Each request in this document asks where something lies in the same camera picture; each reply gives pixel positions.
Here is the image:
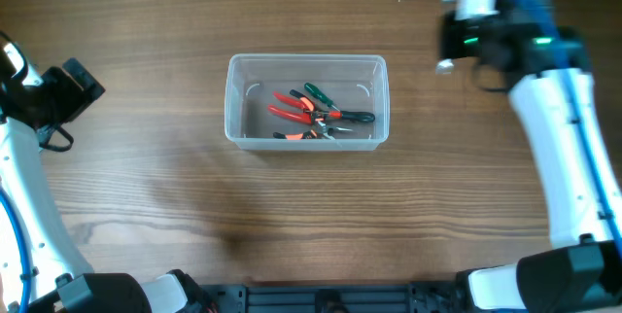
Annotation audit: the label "red black handled screwdriver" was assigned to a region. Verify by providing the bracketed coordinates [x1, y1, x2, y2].
[317, 111, 375, 123]

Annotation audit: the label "green handled screwdriver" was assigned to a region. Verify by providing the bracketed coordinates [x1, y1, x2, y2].
[304, 83, 338, 111]

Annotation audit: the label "orange black needle-nose pliers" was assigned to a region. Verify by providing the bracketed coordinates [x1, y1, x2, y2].
[267, 89, 352, 140]

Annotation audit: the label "red handled wire stripper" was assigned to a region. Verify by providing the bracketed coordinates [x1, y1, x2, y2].
[267, 89, 324, 125]

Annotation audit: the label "silver combination wrench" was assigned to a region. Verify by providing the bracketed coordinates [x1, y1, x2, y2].
[435, 58, 454, 75]

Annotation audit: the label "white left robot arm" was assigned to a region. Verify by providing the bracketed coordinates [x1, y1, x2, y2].
[1, 35, 221, 312]

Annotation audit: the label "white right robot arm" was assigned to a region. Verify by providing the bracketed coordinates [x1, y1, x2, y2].
[439, 0, 621, 312]

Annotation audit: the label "clear plastic container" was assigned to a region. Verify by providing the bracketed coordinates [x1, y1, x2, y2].
[225, 53, 390, 152]

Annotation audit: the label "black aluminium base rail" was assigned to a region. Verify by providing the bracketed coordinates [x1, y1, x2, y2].
[204, 281, 457, 313]

